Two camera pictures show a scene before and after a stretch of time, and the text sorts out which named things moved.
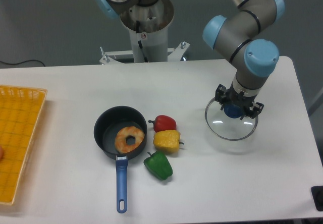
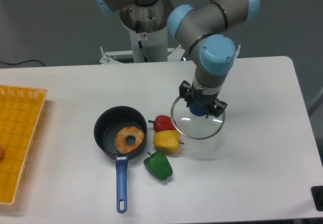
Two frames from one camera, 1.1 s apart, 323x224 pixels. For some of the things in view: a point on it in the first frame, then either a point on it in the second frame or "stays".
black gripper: (244, 102) to (197, 96)
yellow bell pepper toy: (167, 141) stays
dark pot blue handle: (108, 123) stays
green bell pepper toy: (158, 164) stays
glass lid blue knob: (230, 123) to (191, 122)
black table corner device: (317, 193) stays
